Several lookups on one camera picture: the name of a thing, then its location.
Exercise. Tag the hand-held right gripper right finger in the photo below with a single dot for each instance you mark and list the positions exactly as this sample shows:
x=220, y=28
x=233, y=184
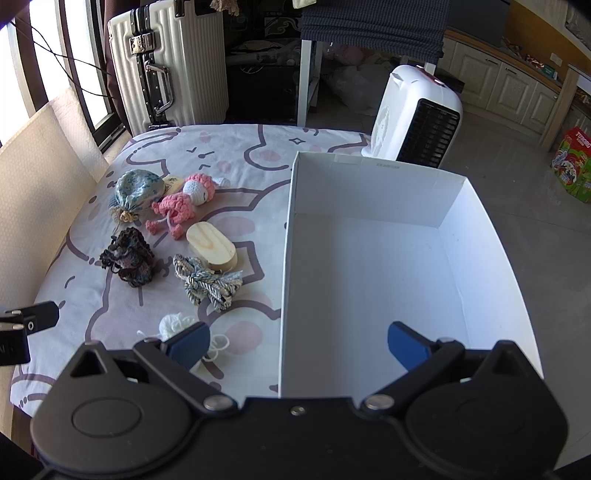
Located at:
x=406, y=346

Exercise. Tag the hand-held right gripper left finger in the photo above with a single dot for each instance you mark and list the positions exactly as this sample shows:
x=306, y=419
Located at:
x=190, y=344

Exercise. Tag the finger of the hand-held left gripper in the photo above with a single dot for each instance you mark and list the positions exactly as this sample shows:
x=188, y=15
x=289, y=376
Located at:
x=42, y=316

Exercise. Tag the white yarn ball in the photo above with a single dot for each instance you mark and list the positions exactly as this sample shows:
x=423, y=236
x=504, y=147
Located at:
x=171, y=324

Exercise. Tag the white cardboard box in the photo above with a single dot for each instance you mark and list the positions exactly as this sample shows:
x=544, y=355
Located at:
x=369, y=277

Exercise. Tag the dark crochet pouch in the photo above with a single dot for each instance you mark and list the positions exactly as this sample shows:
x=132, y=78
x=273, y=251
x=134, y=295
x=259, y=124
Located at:
x=129, y=258

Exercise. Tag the pink crochet doll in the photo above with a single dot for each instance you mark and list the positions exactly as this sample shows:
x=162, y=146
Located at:
x=173, y=205

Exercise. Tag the oval wooden block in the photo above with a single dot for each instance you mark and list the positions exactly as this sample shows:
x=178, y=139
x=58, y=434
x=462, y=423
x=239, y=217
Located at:
x=210, y=242

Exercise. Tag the beige padded panel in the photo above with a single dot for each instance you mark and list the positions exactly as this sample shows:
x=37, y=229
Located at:
x=41, y=184

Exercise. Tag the yellow tissue pack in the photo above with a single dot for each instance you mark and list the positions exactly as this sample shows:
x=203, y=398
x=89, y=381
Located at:
x=171, y=183

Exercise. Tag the white electric heater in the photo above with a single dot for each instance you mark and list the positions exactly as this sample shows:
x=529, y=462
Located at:
x=406, y=106

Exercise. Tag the colourful printed carton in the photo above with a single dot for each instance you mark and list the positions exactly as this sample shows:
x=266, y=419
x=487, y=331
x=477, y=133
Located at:
x=575, y=161

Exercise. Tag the translucent plastic bag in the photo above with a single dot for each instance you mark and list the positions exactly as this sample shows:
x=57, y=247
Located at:
x=355, y=87

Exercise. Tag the white ribbed suitcase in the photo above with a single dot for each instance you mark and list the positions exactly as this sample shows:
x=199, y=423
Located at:
x=194, y=69

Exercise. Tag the cream cabinets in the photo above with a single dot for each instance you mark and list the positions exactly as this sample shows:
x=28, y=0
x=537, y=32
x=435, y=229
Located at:
x=512, y=87

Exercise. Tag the dark window frame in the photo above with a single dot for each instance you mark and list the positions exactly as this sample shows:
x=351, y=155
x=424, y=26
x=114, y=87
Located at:
x=111, y=136

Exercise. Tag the wooden post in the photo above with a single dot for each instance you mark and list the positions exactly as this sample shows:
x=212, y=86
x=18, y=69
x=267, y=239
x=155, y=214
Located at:
x=561, y=110

